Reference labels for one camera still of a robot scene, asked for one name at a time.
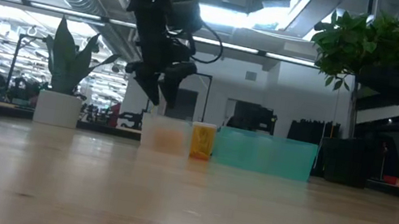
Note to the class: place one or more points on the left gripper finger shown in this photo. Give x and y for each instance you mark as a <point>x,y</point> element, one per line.
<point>148,86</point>
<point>179,81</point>

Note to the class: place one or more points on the neighbouring rig robot arm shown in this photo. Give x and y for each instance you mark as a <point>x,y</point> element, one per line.
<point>130,118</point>

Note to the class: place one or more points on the clear plastic bin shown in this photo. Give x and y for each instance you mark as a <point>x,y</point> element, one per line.
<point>147,138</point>

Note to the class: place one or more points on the teal plastic bin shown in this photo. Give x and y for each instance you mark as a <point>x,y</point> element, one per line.
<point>264,154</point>

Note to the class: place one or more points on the leafy green tree plant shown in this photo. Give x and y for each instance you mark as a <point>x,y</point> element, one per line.
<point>359,45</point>

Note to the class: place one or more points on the long linear light bar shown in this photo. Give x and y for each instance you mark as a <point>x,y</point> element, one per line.
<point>235,47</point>

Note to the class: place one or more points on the grey vent grille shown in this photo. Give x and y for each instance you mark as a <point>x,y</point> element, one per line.
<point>251,76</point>

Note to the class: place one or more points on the black equipment row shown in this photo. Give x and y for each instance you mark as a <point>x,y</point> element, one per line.
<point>315,130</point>

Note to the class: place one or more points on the dark flat screen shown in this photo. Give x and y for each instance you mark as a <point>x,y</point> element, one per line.
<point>252,117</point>

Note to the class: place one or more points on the green snake plant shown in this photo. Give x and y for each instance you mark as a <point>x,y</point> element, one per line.
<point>67,68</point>

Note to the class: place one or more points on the black plant pot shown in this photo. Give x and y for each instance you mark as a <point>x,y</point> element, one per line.
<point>345,162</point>

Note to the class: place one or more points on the white plant pot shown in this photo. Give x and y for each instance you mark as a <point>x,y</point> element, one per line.
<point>57,109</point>

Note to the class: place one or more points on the red box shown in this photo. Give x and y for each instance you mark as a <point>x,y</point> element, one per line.
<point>393,181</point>

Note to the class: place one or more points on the neighbouring rig gantry frame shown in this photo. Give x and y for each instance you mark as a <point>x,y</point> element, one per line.
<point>13,67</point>
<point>206,101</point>

